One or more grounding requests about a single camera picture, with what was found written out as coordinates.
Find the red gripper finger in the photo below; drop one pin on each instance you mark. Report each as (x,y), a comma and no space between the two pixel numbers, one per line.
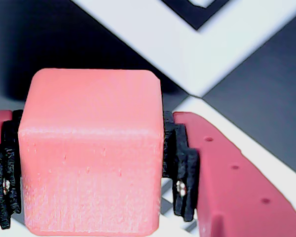
(236,192)
(5,163)

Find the orange cube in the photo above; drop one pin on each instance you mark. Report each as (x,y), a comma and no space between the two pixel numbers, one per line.
(91,153)

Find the checkerboard marker mat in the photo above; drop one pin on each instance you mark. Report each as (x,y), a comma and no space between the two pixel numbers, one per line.
(187,54)

